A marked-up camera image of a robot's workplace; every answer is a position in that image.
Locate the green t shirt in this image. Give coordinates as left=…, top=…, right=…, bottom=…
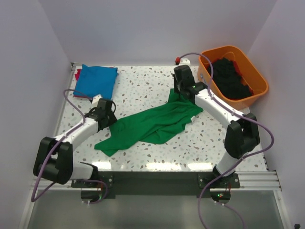
left=94, top=89, right=203, bottom=157

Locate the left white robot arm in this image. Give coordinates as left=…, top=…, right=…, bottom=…
left=33, top=99, right=117, bottom=187

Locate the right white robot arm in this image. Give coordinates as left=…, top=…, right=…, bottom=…
left=173, top=65, right=260, bottom=187

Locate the folded blue t shirt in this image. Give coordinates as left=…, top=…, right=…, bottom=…
left=73, top=64, right=118, bottom=99

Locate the black t shirt in basket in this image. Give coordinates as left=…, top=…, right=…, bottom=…
left=212, top=58, right=252, bottom=100

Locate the folded red t shirt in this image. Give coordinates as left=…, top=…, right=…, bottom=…
left=73, top=69, right=81, bottom=98

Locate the orange plastic basket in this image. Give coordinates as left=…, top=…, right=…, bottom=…
left=197, top=45, right=269, bottom=110

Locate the red garment in basket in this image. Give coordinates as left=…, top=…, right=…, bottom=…
left=233, top=61, right=254, bottom=95

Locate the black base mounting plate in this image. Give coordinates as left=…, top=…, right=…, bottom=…
left=71, top=171, right=241, bottom=199

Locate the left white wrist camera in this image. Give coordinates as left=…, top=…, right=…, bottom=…
left=91, top=94, right=102, bottom=106

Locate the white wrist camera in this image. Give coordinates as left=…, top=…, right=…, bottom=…
left=91, top=94, right=102, bottom=106
left=175, top=57, right=191, bottom=67

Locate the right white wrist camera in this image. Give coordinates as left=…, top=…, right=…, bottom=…
left=175, top=57, right=191, bottom=67

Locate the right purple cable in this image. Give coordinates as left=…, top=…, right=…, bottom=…
left=178, top=52, right=275, bottom=229

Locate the aluminium frame rail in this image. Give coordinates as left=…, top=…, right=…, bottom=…
left=37, top=171, right=282, bottom=191

